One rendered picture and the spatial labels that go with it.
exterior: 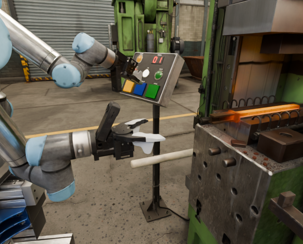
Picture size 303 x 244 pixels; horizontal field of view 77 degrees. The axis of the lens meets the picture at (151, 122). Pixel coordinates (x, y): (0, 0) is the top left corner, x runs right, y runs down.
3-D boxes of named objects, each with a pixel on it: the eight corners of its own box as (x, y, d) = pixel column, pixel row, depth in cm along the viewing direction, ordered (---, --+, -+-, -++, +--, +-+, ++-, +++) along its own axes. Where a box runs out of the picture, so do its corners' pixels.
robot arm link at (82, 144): (72, 127, 54) (71, 139, 47) (89, 125, 56) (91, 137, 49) (76, 150, 57) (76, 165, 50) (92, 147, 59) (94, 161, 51)
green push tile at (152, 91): (154, 98, 99) (159, 85, 99) (144, 96, 104) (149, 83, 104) (156, 99, 101) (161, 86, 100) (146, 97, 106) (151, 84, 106)
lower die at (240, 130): (247, 144, 66) (251, 122, 62) (211, 124, 83) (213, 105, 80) (325, 128, 79) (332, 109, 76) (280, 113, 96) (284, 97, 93)
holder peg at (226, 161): (225, 169, 62) (227, 162, 61) (220, 164, 65) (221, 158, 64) (235, 166, 64) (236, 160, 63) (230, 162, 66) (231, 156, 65)
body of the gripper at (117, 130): (129, 145, 63) (91, 151, 59) (128, 121, 60) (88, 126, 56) (135, 157, 56) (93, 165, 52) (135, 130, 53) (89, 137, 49)
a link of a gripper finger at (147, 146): (165, 153, 55) (135, 148, 57) (165, 134, 53) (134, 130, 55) (162, 159, 52) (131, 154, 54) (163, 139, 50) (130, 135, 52)
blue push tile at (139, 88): (141, 95, 106) (146, 83, 106) (132, 93, 111) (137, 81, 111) (143, 96, 107) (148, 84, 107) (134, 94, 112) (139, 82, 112)
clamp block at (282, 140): (279, 164, 55) (285, 144, 53) (255, 150, 62) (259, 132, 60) (307, 156, 59) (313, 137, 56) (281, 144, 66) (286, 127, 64)
